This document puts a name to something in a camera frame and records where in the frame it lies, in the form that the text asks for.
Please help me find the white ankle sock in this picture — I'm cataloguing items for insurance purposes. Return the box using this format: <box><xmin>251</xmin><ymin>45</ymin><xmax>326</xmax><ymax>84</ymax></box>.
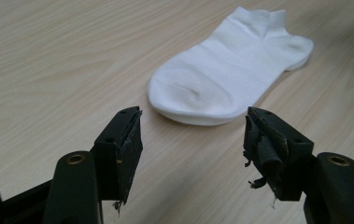
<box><xmin>146</xmin><ymin>55</ymin><xmax>315</xmax><ymax>127</ymax></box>
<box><xmin>148</xmin><ymin>6</ymin><xmax>315</xmax><ymax>120</ymax></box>

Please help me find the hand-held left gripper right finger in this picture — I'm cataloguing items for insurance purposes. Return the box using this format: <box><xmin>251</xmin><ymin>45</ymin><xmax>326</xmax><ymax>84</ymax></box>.
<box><xmin>242</xmin><ymin>105</ymin><xmax>317</xmax><ymax>203</ymax></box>

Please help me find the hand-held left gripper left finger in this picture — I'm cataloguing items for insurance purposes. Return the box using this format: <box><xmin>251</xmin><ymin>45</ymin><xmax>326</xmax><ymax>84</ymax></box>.
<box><xmin>90</xmin><ymin>105</ymin><xmax>144</xmax><ymax>216</ymax></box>

